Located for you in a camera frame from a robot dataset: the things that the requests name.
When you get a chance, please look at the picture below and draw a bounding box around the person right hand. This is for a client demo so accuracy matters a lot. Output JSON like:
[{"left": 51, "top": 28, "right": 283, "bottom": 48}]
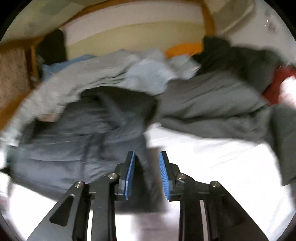
[{"left": 278, "top": 76, "right": 296, "bottom": 108}]

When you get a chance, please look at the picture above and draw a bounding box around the black fleece garment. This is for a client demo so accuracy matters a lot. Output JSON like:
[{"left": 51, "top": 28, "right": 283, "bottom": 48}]
[{"left": 192, "top": 37, "right": 283, "bottom": 93}]

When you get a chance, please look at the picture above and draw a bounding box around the red object on bed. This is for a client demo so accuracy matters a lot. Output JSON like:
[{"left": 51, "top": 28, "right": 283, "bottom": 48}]
[{"left": 262, "top": 66, "right": 295, "bottom": 105}]

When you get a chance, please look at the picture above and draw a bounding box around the wooden bed guard rail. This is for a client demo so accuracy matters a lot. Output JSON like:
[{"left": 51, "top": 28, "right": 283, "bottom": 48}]
[{"left": 1, "top": 84, "right": 35, "bottom": 130}]

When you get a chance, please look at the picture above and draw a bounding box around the brown checked curtain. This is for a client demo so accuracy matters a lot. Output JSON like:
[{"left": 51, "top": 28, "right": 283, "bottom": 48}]
[{"left": 0, "top": 48, "right": 31, "bottom": 109}]

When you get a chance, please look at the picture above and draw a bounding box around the blue pillow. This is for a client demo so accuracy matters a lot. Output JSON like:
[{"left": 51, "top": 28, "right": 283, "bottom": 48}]
[{"left": 41, "top": 54, "right": 95, "bottom": 81}]

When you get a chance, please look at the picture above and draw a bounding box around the light blue duvet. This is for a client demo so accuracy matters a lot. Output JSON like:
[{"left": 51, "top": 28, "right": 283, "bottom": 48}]
[{"left": 1, "top": 49, "right": 200, "bottom": 147}]

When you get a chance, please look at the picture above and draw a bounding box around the black puffer down jacket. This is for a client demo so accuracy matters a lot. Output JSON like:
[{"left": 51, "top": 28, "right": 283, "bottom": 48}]
[{"left": 8, "top": 87, "right": 163, "bottom": 212}]

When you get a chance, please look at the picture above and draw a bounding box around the grey folded garment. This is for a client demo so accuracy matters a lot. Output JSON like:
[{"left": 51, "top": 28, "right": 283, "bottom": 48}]
[{"left": 158, "top": 72, "right": 295, "bottom": 185}]

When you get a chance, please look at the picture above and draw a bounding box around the pastel checked upper mattress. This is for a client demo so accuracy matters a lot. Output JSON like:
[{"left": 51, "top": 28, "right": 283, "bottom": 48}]
[{"left": 1, "top": 1, "right": 256, "bottom": 44}]

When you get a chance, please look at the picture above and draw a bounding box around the wooden bunk bed frame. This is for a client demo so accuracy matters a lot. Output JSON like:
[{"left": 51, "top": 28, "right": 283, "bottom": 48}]
[{"left": 0, "top": 0, "right": 217, "bottom": 88}]

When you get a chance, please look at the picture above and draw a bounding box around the orange pillow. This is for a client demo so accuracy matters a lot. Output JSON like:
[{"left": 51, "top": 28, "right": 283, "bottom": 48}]
[{"left": 165, "top": 43, "right": 204, "bottom": 58}]

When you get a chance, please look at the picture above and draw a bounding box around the black hanging garment bag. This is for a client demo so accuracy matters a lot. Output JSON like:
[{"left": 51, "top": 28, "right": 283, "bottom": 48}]
[{"left": 37, "top": 29, "right": 67, "bottom": 65}]

